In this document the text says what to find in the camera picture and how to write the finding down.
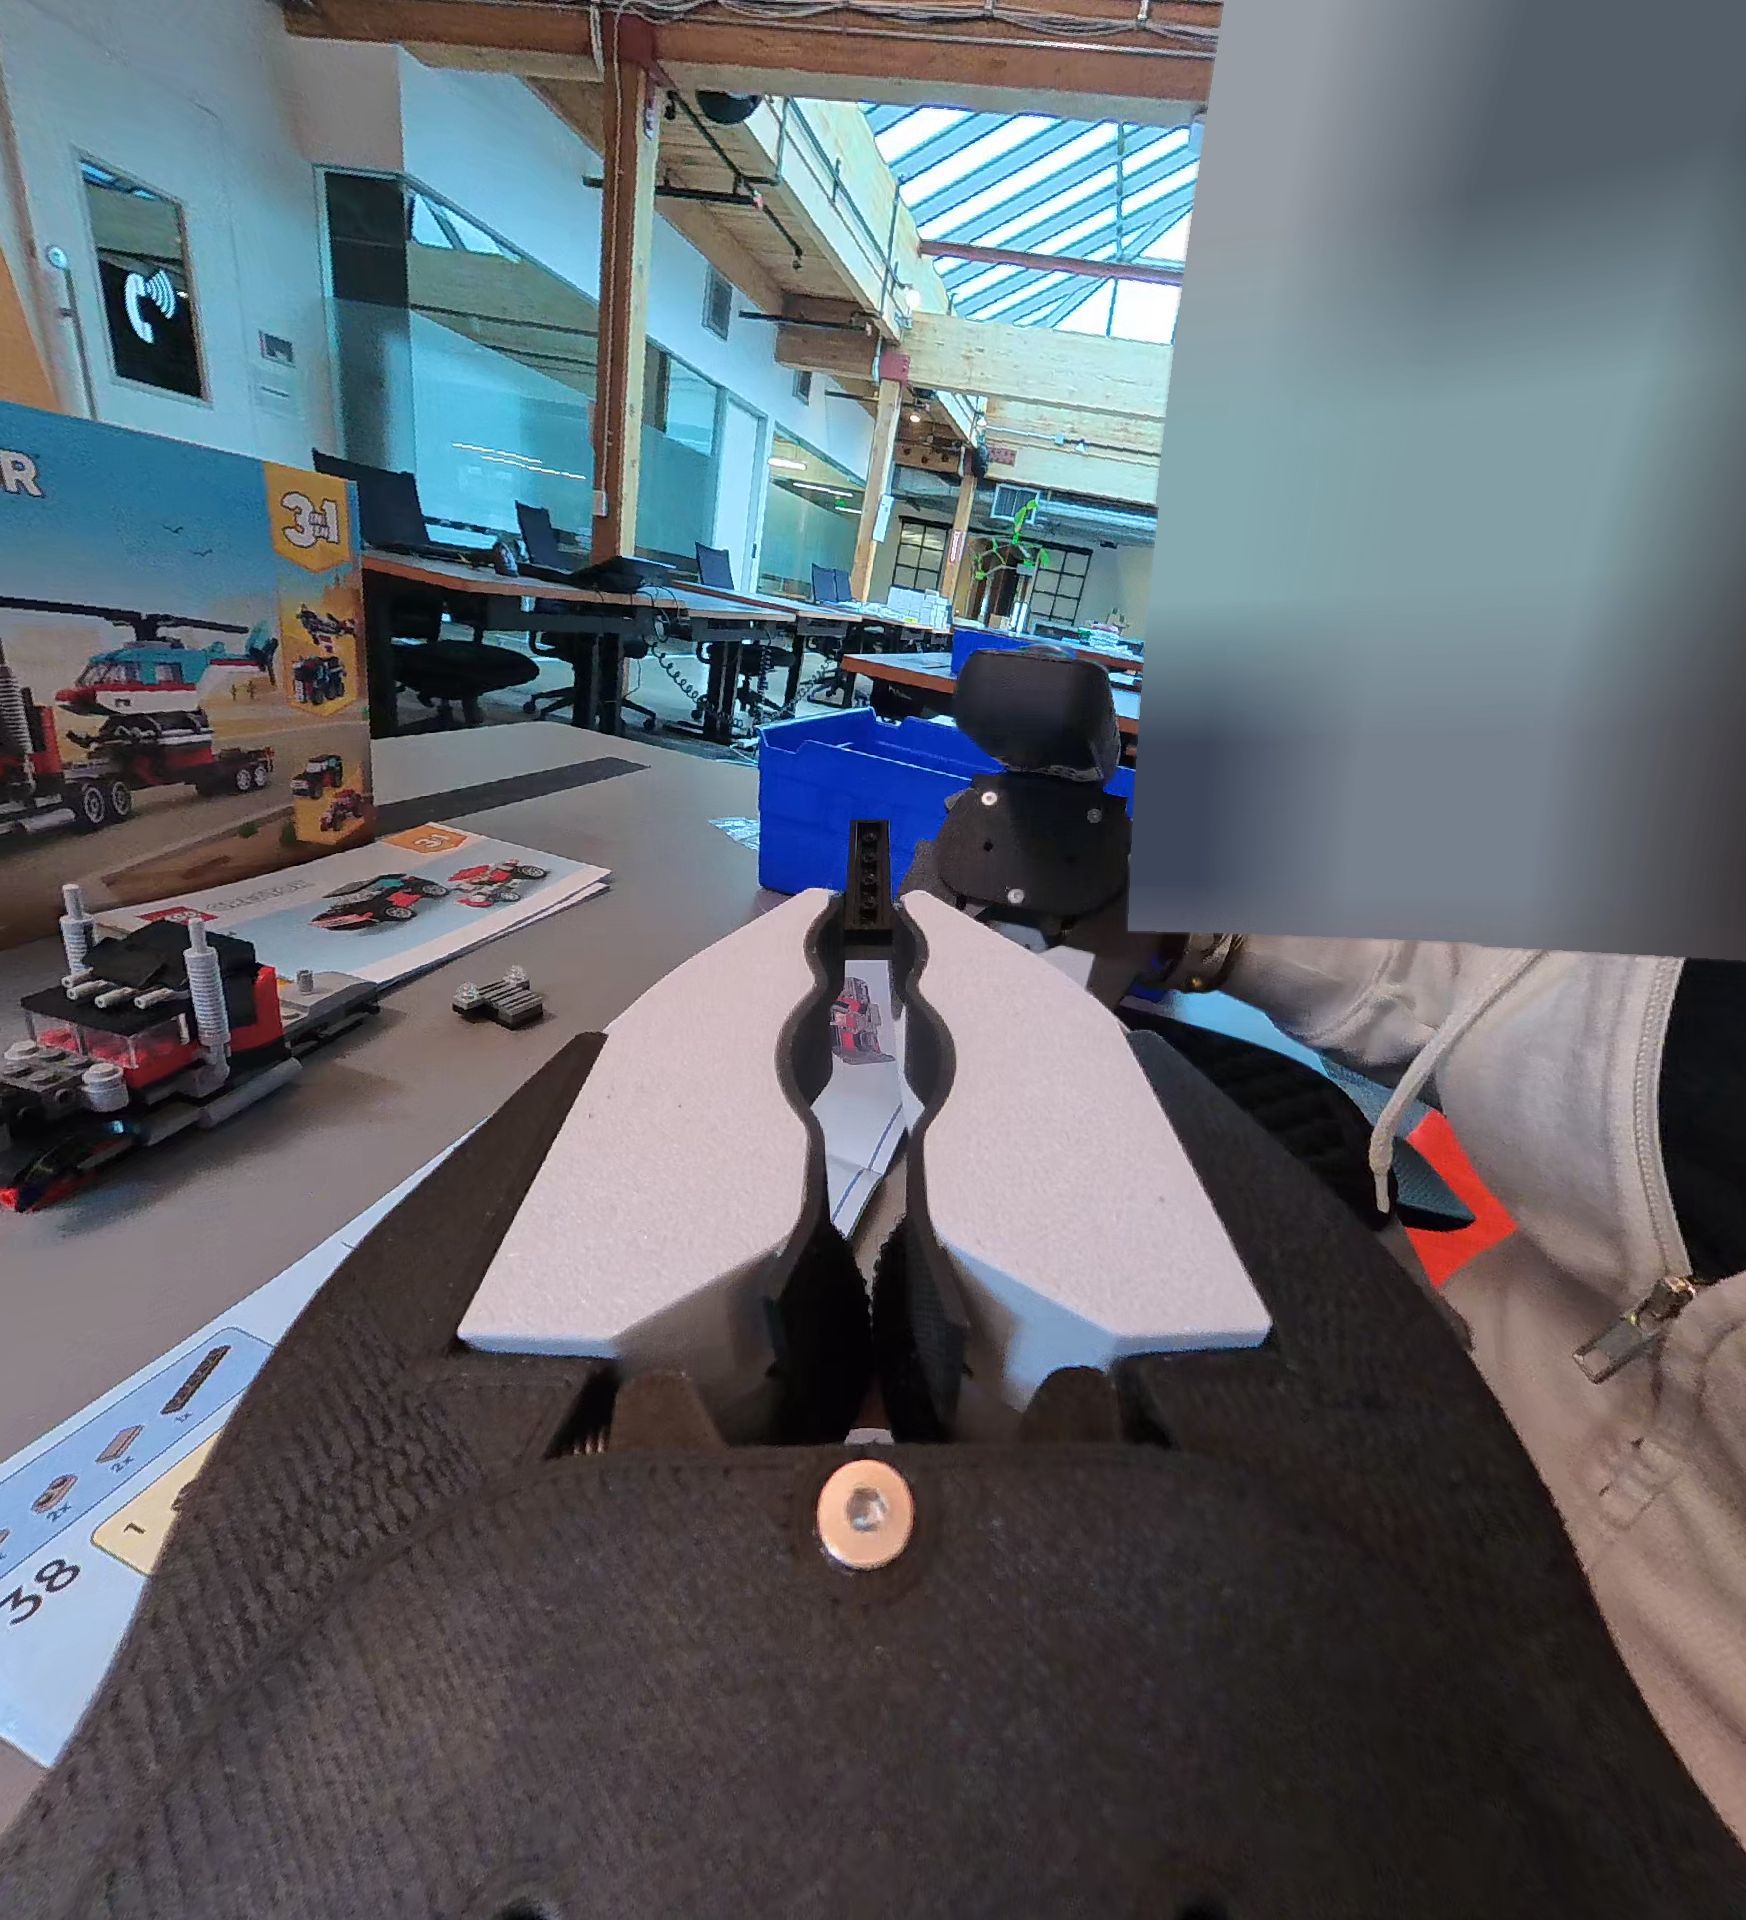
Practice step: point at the black phone sign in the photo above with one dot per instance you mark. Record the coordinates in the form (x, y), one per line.
(152, 315)

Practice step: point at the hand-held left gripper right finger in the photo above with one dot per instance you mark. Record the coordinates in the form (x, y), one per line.
(1083, 1187)

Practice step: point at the long black lego plate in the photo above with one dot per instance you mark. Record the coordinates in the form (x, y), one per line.
(870, 885)

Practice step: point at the twisted gold bangle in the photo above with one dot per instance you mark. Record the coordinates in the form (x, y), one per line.
(1224, 959)

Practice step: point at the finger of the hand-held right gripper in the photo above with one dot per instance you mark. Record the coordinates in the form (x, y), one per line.
(1042, 941)

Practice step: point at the person's right forearm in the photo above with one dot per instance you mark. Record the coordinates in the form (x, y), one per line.
(1324, 1004)

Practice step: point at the black and red lego truck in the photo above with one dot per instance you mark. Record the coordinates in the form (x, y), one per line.
(138, 1033)

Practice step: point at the black office chair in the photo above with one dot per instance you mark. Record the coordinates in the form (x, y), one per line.
(422, 600)

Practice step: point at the blue plastic bin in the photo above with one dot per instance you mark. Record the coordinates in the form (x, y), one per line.
(845, 812)

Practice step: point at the yellow lego set box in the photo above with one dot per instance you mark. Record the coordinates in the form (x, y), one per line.
(92, 600)

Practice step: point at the small grey lego sub-assembly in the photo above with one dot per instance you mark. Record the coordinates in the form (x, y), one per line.
(497, 999)

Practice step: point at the closed lego instruction booklet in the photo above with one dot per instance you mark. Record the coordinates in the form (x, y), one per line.
(410, 900)

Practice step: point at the long brown office desk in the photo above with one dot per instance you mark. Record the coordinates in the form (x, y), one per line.
(934, 673)

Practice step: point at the blue labelled storage bin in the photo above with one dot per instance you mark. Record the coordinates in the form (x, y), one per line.
(986, 648)

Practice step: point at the lego instruction booklet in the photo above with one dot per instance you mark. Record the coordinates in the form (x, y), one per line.
(410, 900)
(35, 1576)

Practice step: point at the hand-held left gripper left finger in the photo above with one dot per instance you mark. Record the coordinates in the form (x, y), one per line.
(650, 1187)

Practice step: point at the green potted plant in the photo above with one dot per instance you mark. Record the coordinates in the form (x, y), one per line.
(1016, 556)

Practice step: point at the black quilted pad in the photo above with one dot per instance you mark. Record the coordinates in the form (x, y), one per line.
(1265, 1112)

